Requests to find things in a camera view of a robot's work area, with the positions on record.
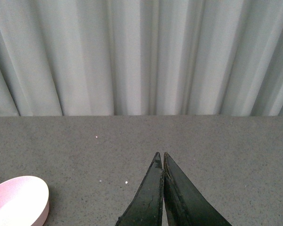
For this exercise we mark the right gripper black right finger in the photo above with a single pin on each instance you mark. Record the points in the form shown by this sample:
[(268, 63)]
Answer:
[(185, 205)]

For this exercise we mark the pink bowl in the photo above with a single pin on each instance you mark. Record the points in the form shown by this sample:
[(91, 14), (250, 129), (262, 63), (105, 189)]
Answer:
[(24, 201)]

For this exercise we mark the grey-white curtain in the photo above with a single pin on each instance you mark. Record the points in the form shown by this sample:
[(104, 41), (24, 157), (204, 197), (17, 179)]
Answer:
[(141, 57)]

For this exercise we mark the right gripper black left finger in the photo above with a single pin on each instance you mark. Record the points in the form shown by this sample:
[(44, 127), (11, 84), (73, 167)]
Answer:
[(147, 205)]

